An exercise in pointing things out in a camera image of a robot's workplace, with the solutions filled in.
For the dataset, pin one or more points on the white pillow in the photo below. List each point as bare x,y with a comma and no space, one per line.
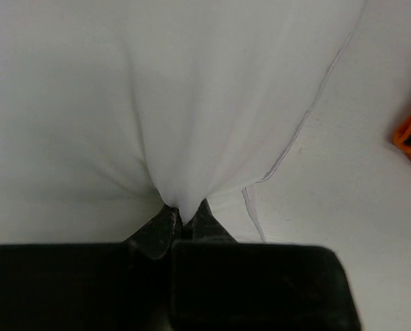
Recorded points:
110,109

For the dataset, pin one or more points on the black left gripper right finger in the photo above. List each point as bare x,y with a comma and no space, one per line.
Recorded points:
218,283

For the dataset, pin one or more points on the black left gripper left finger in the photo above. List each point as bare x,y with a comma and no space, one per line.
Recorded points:
89,286

